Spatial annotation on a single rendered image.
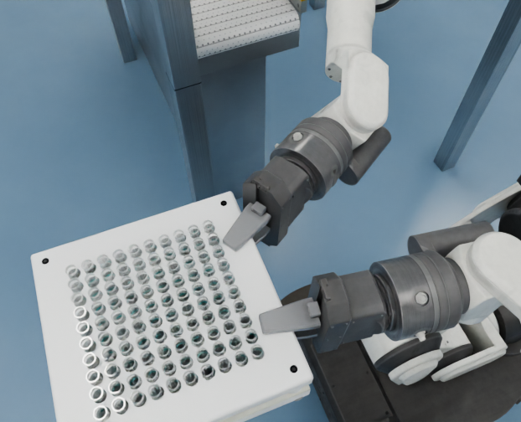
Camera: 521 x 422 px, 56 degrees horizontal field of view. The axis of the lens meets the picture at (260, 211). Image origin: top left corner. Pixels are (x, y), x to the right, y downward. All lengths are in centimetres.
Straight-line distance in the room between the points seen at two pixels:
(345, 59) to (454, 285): 33
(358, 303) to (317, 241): 127
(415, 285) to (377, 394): 90
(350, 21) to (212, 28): 49
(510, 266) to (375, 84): 29
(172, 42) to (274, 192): 53
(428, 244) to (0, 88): 217
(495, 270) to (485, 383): 99
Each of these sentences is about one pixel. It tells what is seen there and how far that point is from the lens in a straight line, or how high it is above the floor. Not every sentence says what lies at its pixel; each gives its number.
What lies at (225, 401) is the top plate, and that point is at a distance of 51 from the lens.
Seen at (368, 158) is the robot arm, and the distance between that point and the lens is 69.
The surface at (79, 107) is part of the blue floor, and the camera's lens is 229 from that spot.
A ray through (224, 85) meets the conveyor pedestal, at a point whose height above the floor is 57.
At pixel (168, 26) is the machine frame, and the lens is 99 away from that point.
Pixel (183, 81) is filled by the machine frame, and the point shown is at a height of 82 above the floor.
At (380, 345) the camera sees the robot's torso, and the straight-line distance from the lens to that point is 100.
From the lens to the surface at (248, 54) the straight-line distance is 124.
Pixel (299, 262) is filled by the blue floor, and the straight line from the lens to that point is 173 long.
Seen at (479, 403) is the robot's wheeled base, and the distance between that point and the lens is 152.
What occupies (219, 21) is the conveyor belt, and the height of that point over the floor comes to 83.
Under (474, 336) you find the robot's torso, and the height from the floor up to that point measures 28.
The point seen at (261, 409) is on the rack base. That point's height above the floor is 100.
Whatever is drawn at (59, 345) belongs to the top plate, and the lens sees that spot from 56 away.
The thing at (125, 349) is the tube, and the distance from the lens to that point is 55.
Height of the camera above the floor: 154
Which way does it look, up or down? 57 degrees down
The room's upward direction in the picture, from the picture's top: straight up
